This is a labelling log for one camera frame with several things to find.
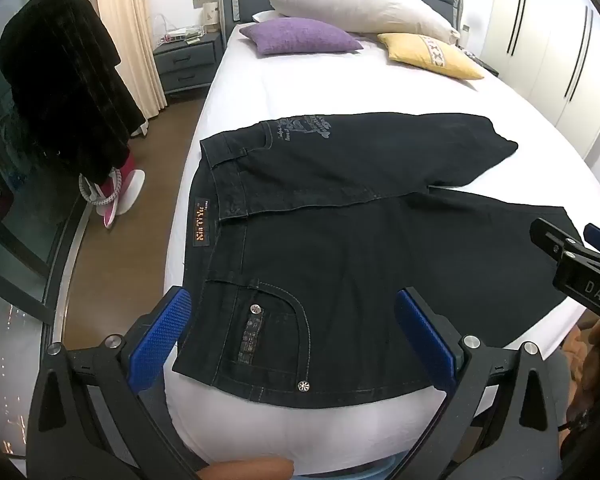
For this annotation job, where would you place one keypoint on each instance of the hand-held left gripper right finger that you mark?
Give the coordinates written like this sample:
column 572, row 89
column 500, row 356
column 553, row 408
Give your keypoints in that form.
column 424, row 340

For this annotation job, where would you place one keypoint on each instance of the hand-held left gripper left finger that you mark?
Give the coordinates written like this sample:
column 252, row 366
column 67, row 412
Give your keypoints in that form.
column 166, row 324

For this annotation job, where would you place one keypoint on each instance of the black denim pants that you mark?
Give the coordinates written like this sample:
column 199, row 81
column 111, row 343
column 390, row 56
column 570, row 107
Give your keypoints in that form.
column 330, row 240

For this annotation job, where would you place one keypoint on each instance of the person's right hand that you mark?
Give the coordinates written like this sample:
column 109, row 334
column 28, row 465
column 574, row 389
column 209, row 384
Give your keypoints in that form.
column 594, row 360

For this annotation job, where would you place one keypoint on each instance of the light blue shorts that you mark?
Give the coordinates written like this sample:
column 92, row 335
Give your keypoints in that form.
column 372, row 471

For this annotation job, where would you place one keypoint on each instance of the glass window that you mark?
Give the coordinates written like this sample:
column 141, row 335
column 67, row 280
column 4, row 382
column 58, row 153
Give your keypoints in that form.
column 10, row 260

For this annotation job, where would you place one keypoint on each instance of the white wardrobe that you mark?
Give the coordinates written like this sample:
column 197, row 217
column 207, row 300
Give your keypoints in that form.
column 545, row 20

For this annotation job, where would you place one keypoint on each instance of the yellow cushion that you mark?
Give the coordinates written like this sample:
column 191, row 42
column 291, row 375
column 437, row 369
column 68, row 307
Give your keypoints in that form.
column 420, row 52

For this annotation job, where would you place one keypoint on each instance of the white bed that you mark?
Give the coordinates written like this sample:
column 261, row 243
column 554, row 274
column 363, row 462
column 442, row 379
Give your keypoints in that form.
column 330, row 87

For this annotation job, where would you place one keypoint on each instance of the black hanging coat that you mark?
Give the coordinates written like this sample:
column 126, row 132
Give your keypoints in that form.
column 60, row 75

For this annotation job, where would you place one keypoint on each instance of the clear acrylic box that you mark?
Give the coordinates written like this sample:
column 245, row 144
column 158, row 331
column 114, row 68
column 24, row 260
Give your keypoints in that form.
column 180, row 34

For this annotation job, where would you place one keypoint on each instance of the beige curtain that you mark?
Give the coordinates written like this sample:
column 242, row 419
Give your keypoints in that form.
column 125, row 20

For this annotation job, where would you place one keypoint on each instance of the large white pillow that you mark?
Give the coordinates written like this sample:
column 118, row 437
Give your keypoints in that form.
column 350, row 0

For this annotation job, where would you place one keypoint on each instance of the small standing picture card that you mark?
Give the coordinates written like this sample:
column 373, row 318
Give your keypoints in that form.
column 211, row 14

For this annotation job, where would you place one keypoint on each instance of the purple cushion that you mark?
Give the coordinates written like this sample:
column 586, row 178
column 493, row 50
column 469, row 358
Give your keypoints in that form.
column 300, row 35

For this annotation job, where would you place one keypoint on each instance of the small white pillow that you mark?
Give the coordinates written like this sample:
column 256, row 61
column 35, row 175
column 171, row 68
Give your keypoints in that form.
column 262, row 16

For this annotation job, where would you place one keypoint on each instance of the wall switch panel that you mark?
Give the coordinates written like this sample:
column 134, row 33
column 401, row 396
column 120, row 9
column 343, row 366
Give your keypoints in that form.
column 203, row 2

